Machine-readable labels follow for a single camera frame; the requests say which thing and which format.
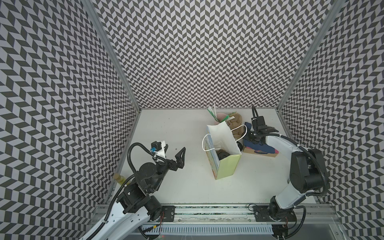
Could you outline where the dark blue napkin stack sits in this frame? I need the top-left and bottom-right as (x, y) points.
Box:
(243, 136), (276, 153)

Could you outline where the illustrated green paper gift bag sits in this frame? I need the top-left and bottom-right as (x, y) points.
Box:
(202, 123), (247, 180)

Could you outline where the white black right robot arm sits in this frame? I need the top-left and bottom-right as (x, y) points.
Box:
(245, 105), (330, 222)

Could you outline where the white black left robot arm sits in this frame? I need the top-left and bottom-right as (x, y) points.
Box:
(82, 141), (186, 240)

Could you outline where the stack of brown cup carriers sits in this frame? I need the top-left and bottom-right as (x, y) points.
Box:
(226, 113), (245, 140)

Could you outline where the brown cardboard box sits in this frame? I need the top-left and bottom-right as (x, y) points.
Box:
(243, 147), (279, 158)

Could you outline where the stack of black cup lids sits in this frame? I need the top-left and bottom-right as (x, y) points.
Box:
(237, 142), (244, 152)

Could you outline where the yellow liquid bottle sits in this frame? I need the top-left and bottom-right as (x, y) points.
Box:
(113, 173), (126, 185)

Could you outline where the pink metal bucket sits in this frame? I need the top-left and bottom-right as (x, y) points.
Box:
(215, 113), (228, 125)

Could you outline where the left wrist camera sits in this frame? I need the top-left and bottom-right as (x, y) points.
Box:
(151, 141), (166, 159)

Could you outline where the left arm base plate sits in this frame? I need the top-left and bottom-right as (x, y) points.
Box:
(151, 205), (176, 222)

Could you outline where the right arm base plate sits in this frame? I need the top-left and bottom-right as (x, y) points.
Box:
(253, 206), (297, 223)

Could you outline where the aluminium front rail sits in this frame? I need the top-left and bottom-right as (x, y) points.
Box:
(92, 203), (340, 224)

